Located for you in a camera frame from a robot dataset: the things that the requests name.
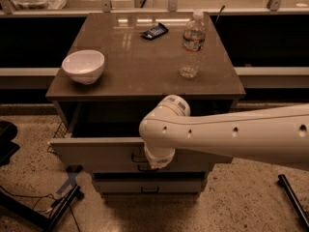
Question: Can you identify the black cable on floor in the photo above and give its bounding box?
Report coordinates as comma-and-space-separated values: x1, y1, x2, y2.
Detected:
0, 185, 81, 232

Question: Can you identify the wire mesh basket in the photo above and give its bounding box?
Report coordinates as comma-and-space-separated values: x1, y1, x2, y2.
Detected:
47, 123, 67, 156

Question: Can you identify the white ceramic bowl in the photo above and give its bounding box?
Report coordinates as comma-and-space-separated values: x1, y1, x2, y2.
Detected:
62, 49, 105, 85

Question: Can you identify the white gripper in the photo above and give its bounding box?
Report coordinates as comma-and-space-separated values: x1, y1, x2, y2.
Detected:
144, 143, 176, 169

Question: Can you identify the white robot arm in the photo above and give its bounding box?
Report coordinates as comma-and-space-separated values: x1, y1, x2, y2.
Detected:
139, 95, 309, 171

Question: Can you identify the grey top drawer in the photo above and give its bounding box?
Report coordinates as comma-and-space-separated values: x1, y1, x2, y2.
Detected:
48, 102, 234, 174

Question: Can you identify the black stand leg left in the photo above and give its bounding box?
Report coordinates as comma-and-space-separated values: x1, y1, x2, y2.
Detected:
0, 185, 83, 232

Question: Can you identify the grey bottom drawer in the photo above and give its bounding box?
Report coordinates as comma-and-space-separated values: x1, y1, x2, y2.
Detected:
93, 179, 206, 195

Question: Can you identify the black chair base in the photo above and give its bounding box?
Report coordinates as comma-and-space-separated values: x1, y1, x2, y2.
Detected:
0, 121, 19, 165

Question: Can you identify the black stand leg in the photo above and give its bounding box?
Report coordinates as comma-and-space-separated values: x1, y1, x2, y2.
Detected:
278, 174, 309, 232
0, 185, 83, 232

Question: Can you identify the clear plastic water bottle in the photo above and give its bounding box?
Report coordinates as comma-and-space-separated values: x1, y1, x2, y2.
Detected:
180, 10, 206, 78

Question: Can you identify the grey drawer cabinet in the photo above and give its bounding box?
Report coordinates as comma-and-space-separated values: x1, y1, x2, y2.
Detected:
46, 13, 245, 181

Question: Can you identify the black stand leg right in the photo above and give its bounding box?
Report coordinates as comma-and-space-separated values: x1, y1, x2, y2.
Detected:
278, 174, 309, 232

